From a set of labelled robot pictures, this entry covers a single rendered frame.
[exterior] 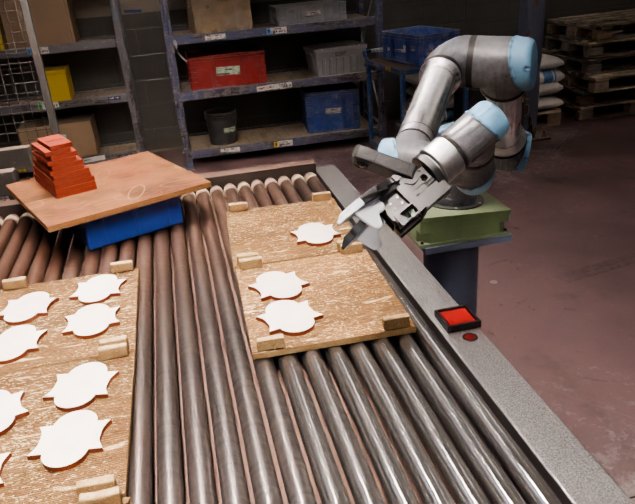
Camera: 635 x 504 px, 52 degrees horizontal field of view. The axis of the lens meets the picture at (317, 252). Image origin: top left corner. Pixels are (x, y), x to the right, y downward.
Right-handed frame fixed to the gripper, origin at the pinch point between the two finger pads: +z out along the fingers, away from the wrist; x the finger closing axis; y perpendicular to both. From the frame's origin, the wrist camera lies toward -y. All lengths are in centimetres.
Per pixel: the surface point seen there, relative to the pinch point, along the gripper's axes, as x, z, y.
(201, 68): 369, -69, -283
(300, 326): 31.3, 14.2, 1.9
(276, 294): 42.4, 13.4, -9.7
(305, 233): 69, -5, -25
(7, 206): 96, 62, -109
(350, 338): 29.8, 7.9, 11.0
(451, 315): 36.6, -12.4, 20.9
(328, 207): 87, -18, -32
